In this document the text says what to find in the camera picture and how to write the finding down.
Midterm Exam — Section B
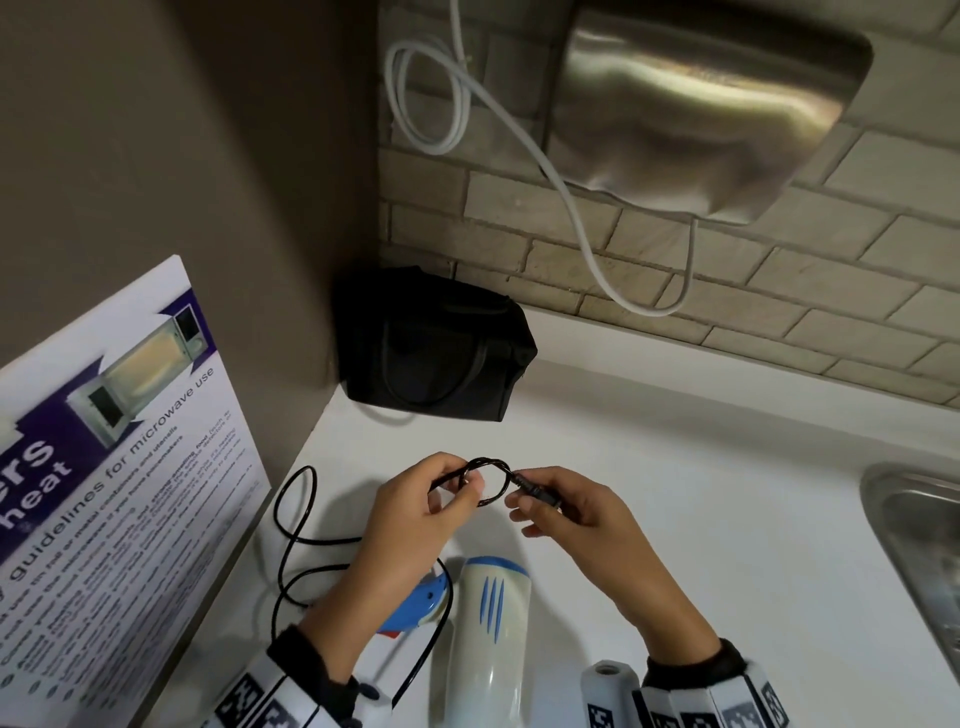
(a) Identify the black wrist strap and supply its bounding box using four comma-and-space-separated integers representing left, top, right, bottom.
641, 638, 793, 728
198, 626, 391, 728

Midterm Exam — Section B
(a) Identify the black left wrist strap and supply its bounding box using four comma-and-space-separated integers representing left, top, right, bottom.
198, 626, 391, 728

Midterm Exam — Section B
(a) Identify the steel wall hand dryer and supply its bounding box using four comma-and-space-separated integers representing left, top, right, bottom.
543, 0, 875, 226

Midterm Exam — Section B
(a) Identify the person's right hand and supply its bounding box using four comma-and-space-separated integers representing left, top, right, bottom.
506, 466, 721, 665

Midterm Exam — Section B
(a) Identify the white purple safety poster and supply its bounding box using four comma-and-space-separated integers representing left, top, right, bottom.
0, 254, 273, 728

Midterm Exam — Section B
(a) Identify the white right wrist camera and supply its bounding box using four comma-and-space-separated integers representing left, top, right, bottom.
581, 659, 643, 728

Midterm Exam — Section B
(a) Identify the blue white hair dryer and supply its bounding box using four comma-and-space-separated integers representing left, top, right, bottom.
372, 556, 534, 728

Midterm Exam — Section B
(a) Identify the person's left hand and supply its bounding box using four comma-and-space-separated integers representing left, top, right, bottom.
299, 452, 485, 682

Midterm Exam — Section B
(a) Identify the black right wrist strap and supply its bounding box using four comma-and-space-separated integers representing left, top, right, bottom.
641, 638, 793, 728

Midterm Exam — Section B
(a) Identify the steel sink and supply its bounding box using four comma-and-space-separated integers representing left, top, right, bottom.
860, 462, 960, 665

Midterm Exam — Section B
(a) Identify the black fabric bag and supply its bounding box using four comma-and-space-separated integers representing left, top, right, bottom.
333, 263, 539, 424

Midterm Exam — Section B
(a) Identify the black hair dryer cord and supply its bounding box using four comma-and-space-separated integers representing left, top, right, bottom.
271, 457, 560, 710

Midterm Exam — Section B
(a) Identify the white power cable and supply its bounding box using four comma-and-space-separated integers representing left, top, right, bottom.
383, 0, 699, 318

